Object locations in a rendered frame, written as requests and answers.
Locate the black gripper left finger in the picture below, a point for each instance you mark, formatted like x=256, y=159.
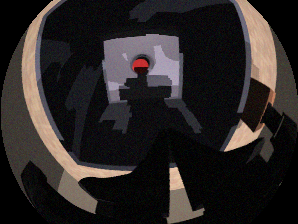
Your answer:
x=148, y=184

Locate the dark red peg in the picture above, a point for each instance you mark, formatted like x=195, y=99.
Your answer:
x=140, y=66

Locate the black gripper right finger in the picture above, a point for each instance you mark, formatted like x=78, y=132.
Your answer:
x=203, y=169

